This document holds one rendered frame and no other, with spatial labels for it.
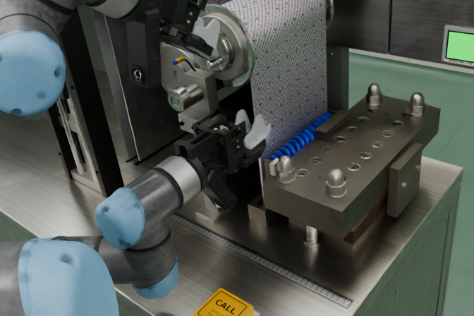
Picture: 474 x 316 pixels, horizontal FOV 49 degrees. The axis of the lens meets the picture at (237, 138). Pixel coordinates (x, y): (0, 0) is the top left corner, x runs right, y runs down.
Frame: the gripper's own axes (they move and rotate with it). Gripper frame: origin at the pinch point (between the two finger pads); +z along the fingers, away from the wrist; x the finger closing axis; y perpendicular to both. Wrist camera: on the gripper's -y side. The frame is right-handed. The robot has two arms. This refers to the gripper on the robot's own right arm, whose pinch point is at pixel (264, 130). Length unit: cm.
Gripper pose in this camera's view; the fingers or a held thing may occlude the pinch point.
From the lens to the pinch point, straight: 95.3
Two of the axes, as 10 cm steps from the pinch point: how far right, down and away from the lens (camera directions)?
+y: -1.0, -8.6, -5.1
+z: 6.4, -4.5, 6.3
